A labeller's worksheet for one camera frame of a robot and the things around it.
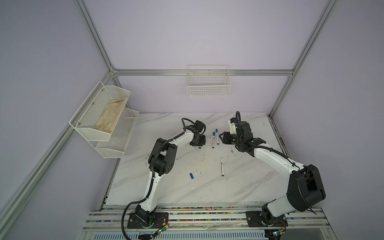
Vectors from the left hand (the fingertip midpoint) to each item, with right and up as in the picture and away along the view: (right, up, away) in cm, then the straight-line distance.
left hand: (201, 145), depth 101 cm
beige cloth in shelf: (-51, +19, -21) cm, 58 cm away
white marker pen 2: (+9, +6, +6) cm, 13 cm away
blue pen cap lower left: (-6, -17, -13) cm, 22 cm away
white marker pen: (-1, -1, -3) cm, 3 cm away
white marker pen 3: (+13, -13, -10) cm, 21 cm away
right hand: (+11, +8, -14) cm, 20 cm away
